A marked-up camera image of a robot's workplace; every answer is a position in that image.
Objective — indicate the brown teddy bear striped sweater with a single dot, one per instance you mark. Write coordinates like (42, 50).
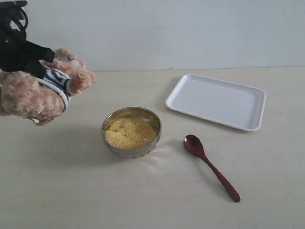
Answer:
(44, 99)

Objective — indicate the yellow millet grains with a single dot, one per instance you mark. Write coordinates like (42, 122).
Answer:
(130, 133)

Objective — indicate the white rectangular plastic tray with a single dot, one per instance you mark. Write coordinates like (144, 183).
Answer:
(222, 102)

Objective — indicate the dark red wooden spoon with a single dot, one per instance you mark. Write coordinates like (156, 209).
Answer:
(194, 145)

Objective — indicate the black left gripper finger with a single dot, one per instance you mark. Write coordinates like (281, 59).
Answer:
(36, 69)
(37, 53)

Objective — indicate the steel bowl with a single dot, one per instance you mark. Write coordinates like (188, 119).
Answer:
(138, 112)

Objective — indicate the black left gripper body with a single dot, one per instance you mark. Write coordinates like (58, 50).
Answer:
(13, 51)

